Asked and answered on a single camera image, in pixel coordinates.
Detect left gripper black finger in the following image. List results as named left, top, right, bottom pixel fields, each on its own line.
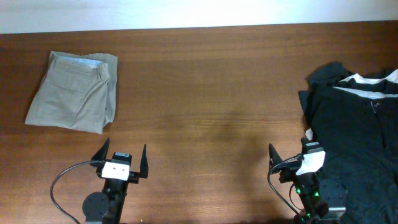
left=90, top=138, right=110, bottom=167
left=140, top=144, right=149, bottom=179

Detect black shorts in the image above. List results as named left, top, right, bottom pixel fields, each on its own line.
left=299, top=62, right=397, bottom=223

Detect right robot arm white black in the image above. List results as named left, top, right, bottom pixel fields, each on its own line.
left=267, top=138, right=348, bottom=224

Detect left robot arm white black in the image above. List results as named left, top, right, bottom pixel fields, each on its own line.
left=82, top=139, right=149, bottom=224

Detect folded beige khaki shorts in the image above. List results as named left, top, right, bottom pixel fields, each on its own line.
left=25, top=51, right=118, bottom=134

